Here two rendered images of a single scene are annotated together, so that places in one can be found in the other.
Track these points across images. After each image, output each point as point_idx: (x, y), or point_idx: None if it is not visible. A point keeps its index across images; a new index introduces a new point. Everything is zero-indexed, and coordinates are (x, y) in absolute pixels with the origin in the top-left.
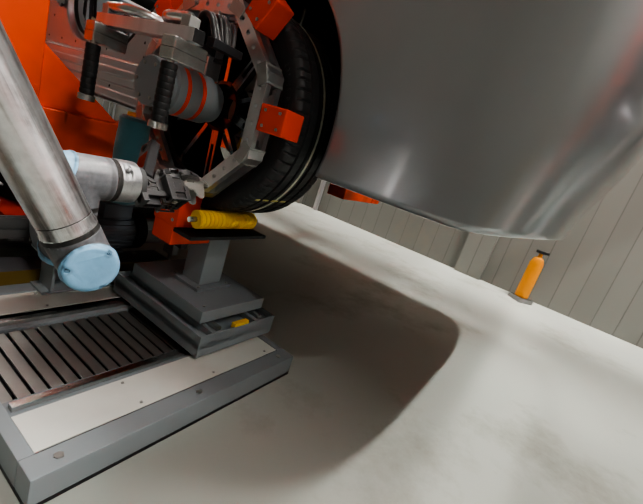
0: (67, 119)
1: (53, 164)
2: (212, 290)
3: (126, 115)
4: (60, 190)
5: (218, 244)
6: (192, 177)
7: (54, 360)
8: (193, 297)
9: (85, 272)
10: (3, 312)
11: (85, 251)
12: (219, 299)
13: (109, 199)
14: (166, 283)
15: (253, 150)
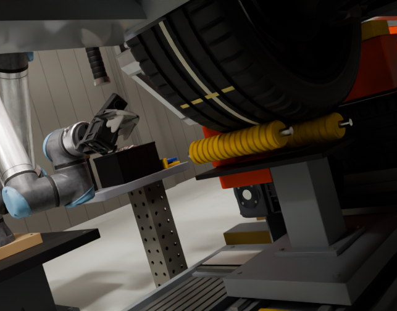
0: None
1: None
2: (299, 257)
3: None
4: None
5: (289, 181)
6: (108, 114)
7: (187, 303)
8: (257, 261)
9: (7, 205)
10: (228, 262)
11: (2, 191)
12: (275, 269)
13: (69, 155)
14: (275, 243)
15: (120, 55)
